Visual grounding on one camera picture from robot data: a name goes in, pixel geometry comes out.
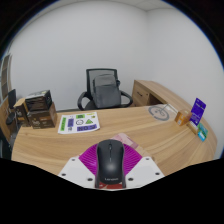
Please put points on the grey backpack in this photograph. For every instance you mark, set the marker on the grey backpack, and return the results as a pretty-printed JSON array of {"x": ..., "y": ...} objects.
[{"x": 106, "y": 93}]

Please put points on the black box on top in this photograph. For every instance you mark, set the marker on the black box on top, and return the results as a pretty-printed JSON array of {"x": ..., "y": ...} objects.
[{"x": 41, "y": 100}]

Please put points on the black mesh office chair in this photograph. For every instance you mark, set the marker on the black mesh office chair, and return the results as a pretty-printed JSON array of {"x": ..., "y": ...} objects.
[{"x": 85, "y": 100}]

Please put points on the orange small box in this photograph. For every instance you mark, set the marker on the orange small box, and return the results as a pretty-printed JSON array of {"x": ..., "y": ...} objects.
[{"x": 183, "y": 117}]

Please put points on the large brown black box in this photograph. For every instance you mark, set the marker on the large brown black box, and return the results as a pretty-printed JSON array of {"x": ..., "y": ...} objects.
[{"x": 43, "y": 119}]

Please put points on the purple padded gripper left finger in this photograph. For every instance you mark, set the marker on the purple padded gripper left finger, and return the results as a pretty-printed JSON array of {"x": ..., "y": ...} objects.
[{"x": 81, "y": 169}]

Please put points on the small brown cardboard box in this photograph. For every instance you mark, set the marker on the small brown cardboard box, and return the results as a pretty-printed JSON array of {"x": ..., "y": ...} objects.
[{"x": 21, "y": 112}]

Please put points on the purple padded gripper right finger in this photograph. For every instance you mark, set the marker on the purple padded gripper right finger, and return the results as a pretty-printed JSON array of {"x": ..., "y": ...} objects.
[{"x": 139, "y": 170}]

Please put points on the black chair at left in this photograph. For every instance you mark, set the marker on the black chair at left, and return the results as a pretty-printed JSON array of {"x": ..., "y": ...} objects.
[{"x": 11, "y": 101}]

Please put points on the green teal packet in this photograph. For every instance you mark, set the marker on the green teal packet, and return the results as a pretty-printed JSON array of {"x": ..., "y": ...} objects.
[{"x": 202, "y": 132}]

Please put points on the black computer mouse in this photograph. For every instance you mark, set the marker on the black computer mouse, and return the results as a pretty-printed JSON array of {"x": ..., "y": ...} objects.
[{"x": 110, "y": 156}]

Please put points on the white sticker sheet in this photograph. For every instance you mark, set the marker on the white sticker sheet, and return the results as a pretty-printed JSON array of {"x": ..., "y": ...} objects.
[{"x": 78, "y": 123}]

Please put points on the wooden side cabinet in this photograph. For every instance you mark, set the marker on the wooden side cabinet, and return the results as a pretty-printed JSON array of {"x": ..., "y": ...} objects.
[{"x": 147, "y": 93}]

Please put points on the blue standing sign card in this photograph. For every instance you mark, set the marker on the blue standing sign card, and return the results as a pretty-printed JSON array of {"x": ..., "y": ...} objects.
[{"x": 197, "y": 111}]

